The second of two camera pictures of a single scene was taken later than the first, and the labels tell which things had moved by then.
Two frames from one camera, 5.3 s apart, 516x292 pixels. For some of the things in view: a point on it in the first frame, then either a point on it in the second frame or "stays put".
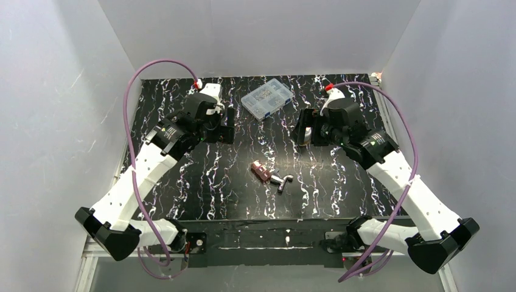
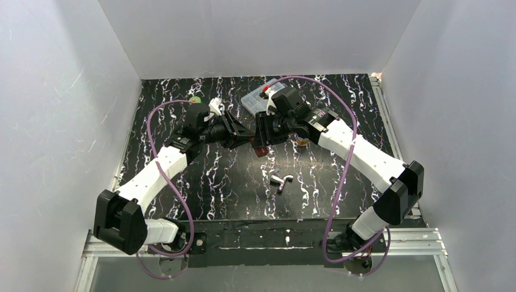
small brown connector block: [258, 168] -> [261, 151]
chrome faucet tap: [276, 180] stays put
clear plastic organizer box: [264, 101] stays put
